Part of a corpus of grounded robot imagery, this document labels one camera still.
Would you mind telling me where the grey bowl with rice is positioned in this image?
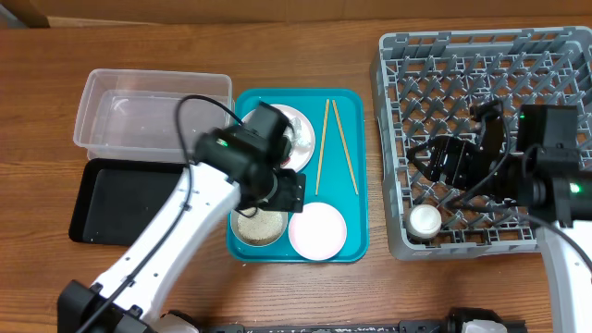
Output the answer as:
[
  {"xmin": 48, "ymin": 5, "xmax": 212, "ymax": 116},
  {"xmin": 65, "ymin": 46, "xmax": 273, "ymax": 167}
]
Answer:
[{"xmin": 230, "ymin": 208, "xmax": 288, "ymax": 247}]

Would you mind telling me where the teal serving tray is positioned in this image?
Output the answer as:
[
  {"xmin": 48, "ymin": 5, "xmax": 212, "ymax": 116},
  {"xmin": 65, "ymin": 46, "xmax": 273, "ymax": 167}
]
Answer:
[{"xmin": 235, "ymin": 88, "xmax": 369, "ymax": 263}]

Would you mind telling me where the white paper cup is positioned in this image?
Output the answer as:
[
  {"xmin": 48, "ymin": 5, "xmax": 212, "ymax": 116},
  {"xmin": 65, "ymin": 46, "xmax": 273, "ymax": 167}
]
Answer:
[{"xmin": 405, "ymin": 204, "xmax": 442, "ymax": 241}]

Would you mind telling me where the clear plastic bin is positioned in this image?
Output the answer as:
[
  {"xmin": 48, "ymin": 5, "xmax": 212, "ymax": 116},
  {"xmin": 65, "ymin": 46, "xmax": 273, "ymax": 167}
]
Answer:
[{"xmin": 73, "ymin": 68, "xmax": 234, "ymax": 163}]

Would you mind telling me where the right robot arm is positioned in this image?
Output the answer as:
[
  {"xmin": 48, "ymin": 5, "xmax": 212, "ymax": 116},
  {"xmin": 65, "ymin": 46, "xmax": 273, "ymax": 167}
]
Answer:
[{"xmin": 406, "ymin": 100, "xmax": 591, "ymax": 332}]

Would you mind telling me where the crumpled white napkin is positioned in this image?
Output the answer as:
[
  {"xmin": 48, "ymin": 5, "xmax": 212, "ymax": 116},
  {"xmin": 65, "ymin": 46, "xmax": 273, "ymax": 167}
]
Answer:
[{"xmin": 284, "ymin": 117, "xmax": 312, "ymax": 150}]

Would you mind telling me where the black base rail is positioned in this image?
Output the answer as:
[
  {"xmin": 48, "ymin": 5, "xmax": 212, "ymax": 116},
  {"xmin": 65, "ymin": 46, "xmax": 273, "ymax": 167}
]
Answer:
[{"xmin": 156, "ymin": 307, "xmax": 528, "ymax": 333}]

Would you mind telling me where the white empty bowl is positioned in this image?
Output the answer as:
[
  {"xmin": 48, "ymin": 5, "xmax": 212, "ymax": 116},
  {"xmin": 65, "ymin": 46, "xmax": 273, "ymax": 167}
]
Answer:
[{"xmin": 288, "ymin": 202, "xmax": 348, "ymax": 261}]

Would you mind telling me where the wooden chopstick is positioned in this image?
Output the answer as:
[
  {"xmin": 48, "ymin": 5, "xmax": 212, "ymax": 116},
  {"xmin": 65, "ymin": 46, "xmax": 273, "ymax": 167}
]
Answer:
[
  {"xmin": 331, "ymin": 100, "xmax": 359, "ymax": 195},
  {"xmin": 314, "ymin": 99, "xmax": 330, "ymax": 195}
]

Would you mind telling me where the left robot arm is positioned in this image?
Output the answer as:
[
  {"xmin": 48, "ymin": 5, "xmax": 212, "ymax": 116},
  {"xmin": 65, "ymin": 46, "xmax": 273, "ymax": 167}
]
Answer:
[{"xmin": 57, "ymin": 103, "xmax": 305, "ymax": 333}]

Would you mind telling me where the right wooden chopstick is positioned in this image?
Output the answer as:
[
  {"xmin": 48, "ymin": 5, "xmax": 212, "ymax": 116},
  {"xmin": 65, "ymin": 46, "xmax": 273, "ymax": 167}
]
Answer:
[{"xmin": 331, "ymin": 100, "xmax": 359, "ymax": 195}]

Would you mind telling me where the white round plate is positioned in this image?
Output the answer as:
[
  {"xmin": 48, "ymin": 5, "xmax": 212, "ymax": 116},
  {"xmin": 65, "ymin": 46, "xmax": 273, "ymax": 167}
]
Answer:
[{"xmin": 240, "ymin": 104, "xmax": 317, "ymax": 173}]

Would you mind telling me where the left wooden chopstick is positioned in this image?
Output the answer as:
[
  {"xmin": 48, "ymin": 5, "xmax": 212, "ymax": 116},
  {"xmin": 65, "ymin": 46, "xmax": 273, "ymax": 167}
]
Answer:
[{"xmin": 314, "ymin": 99, "xmax": 330, "ymax": 195}]

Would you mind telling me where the grey dishwasher rack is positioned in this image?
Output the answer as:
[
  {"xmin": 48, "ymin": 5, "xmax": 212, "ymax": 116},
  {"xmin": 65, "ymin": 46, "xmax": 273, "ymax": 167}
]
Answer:
[{"xmin": 370, "ymin": 27, "xmax": 591, "ymax": 261}]

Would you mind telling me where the black plastic tray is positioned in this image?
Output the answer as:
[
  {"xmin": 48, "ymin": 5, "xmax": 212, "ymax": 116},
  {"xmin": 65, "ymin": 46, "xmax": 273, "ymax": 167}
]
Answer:
[{"xmin": 68, "ymin": 158, "xmax": 184, "ymax": 246}]

